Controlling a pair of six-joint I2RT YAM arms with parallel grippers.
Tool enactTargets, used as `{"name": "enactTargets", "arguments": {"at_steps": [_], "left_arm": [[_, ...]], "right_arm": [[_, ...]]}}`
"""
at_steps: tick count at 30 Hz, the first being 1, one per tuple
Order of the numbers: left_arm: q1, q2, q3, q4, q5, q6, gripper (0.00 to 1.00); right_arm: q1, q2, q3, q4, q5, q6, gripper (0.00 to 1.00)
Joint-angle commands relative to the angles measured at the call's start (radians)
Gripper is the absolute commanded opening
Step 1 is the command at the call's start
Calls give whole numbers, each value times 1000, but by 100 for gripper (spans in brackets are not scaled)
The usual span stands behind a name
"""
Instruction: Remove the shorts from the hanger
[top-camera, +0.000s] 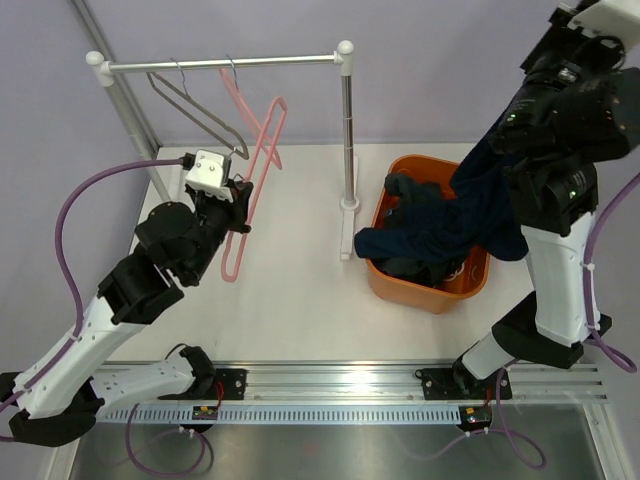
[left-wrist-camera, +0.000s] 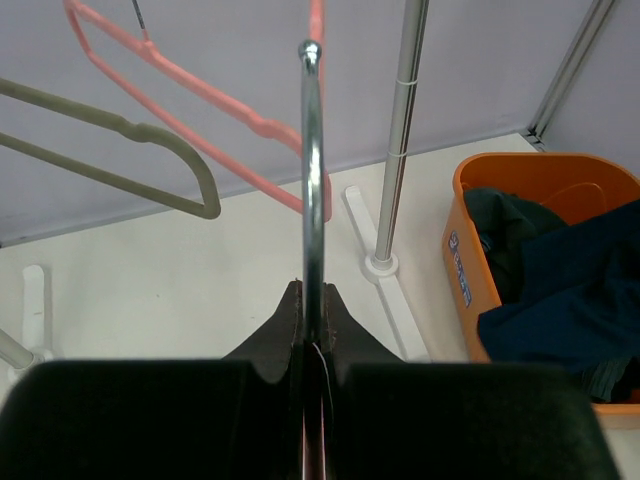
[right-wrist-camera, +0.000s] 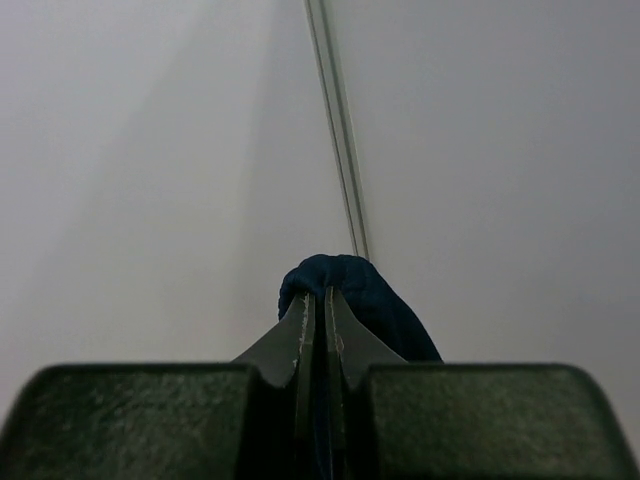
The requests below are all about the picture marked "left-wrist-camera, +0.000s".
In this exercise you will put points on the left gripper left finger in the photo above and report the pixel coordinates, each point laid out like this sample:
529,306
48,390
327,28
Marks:
237,417

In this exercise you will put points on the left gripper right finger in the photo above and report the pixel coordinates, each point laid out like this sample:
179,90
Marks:
392,419

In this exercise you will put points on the navy blue shorts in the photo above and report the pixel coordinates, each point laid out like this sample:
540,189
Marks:
579,305

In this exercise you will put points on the black shorts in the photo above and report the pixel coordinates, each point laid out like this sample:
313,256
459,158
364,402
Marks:
505,223

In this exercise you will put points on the grey hanger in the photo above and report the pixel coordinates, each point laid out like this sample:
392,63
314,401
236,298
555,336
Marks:
65,162

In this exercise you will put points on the pink hanger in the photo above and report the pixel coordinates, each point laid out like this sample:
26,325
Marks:
222,75
314,453

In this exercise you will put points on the silver clothes rack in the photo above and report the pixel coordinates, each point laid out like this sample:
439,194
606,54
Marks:
376,236

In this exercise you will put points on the orange plastic basket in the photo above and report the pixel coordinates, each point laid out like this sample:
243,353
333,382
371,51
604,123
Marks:
576,187

